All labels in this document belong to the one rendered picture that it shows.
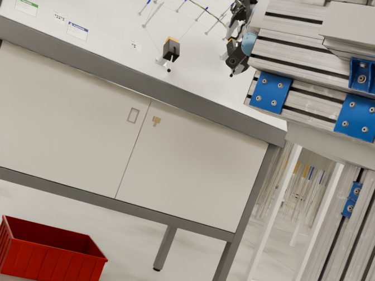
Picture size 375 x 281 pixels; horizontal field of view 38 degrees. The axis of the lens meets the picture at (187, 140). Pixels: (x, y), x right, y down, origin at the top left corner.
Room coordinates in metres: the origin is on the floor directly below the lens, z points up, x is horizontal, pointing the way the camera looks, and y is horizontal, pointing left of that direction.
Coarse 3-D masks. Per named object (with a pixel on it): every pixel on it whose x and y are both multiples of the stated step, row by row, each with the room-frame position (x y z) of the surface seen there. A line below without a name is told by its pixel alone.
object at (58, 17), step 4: (56, 12) 1.84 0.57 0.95; (60, 12) 1.85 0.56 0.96; (52, 16) 1.82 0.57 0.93; (56, 16) 1.83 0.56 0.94; (60, 16) 1.84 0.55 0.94; (64, 16) 1.85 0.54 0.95; (52, 20) 1.81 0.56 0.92; (56, 20) 1.82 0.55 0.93; (60, 20) 1.83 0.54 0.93; (64, 20) 1.84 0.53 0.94; (64, 24) 1.83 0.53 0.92
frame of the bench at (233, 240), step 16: (272, 144) 2.23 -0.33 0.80; (0, 176) 1.81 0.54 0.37; (16, 176) 1.83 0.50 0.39; (32, 176) 1.85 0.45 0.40; (64, 192) 1.90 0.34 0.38; (80, 192) 1.93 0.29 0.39; (256, 192) 2.24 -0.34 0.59; (112, 208) 1.99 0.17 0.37; (128, 208) 2.01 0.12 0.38; (144, 208) 2.04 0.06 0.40; (176, 224) 2.11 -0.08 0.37; (192, 224) 2.14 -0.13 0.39; (240, 224) 2.23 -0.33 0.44; (224, 240) 2.21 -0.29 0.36; (240, 240) 2.24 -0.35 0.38; (160, 256) 2.73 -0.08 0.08; (224, 256) 2.24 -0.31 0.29; (224, 272) 2.23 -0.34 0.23
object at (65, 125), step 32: (0, 64) 1.75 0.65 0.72; (32, 64) 1.80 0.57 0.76; (0, 96) 1.77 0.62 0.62; (32, 96) 1.81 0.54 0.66; (64, 96) 1.86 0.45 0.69; (96, 96) 1.90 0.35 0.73; (128, 96) 1.95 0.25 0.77; (0, 128) 1.78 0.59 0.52; (32, 128) 1.83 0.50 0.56; (64, 128) 1.87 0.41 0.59; (96, 128) 1.92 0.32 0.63; (128, 128) 1.97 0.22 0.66; (0, 160) 1.80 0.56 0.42; (32, 160) 1.84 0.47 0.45; (64, 160) 1.89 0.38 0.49; (96, 160) 1.94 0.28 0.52; (96, 192) 1.95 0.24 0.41
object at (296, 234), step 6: (270, 168) 6.54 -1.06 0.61; (318, 186) 5.27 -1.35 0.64; (270, 198) 6.62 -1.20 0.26; (312, 198) 5.26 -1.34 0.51; (264, 210) 6.61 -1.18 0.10; (300, 222) 5.25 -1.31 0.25; (300, 228) 5.26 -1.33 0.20; (294, 234) 5.27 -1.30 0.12; (300, 234) 5.27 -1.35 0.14; (294, 240) 5.25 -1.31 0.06; (294, 246) 5.26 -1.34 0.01
